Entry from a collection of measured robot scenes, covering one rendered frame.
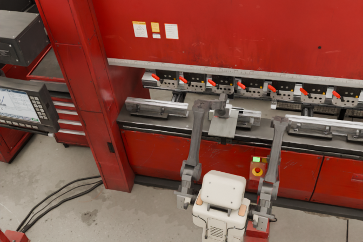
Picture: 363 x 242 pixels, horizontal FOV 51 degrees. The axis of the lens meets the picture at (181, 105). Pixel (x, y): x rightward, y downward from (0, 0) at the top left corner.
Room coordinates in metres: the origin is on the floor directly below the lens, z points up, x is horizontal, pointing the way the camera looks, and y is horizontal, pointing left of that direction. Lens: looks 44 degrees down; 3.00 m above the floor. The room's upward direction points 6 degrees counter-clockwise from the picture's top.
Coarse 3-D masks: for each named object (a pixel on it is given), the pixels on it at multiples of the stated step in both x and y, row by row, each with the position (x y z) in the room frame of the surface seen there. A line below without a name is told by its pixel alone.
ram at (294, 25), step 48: (96, 0) 2.21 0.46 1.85; (144, 0) 2.12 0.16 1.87; (192, 0) 2.03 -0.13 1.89; (240, 0) 1.94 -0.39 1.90; (288, 0) 1.86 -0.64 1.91; (336, 0) 1.79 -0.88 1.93; (144, 48) 2.13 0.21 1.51; (192, 48) 2.03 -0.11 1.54; (240, 48) 1.94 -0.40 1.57; (288, 48) 1.85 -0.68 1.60; (336, 48) 1.77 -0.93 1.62
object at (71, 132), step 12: (48, 60) 2.86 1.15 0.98; (36, 72) 2.70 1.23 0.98; (48, 72) 2.68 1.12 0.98; (60, 72) 2.66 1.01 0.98; (60, 108) 2.58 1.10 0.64; (72, 108) 2.54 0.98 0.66; (60, 120) 2.58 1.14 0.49; (72, 120) 2.56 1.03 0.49; (60, 132) 2.62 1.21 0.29; (72, 132) 2.55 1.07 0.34; (72, 144) 2.59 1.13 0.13; (84, 144) 2.55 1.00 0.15
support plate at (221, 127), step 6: (234, 114) 1.93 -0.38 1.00; (216, 120) 1.88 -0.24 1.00; (222, 120) 1.88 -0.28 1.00; (228, 120) 1.87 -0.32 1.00; (234, 120) 1.86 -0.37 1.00; (210, 126) 1.83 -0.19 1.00; (216, 126) 1.83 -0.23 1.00; (222, 126) 1.82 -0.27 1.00; (228, 126) 1.81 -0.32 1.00; (234, 126) 1.81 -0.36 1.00; (210, 132) 1.78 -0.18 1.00; (216, 132) 1.77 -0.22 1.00; (222, 132) 1.76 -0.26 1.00; (228, 132) 1.76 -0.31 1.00; (234, 132) 1.75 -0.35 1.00
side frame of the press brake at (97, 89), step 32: (64, 0) 2.04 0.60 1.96; (64, 32) 2.06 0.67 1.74; (96, 32) 2.18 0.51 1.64; (64, 64) 2.09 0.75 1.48; (96, 64) 2.08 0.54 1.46; (96, 96) 2.04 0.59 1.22; (128, 96) 2.40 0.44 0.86; (96, 128) 2.06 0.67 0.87; (96, 160) 2.09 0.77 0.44; (128, 192) 2.03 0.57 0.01
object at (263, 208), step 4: (260, 200) 1.06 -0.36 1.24; (264, 200) 1.05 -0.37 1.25; (260, 204) 1.04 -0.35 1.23; (264, 204) 1.04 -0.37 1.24; (268, 204) 1.04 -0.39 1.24; (256, 208) 1.04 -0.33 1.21; (260, 208) 1.02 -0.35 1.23; (264, 208) 1.02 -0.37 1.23; (268, 208) 1.02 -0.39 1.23; (272, 208) 1.03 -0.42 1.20; (252, 212) 1.01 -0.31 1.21; (256, 212) 1.01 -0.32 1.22; (260, 212) 1.01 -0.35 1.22; (264, 212) 1.00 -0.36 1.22; (268, 212) 1.00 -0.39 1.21; (264, 216) 0.98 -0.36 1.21; (268, 216) 0.98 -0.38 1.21; (272, 216) 0.98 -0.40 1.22
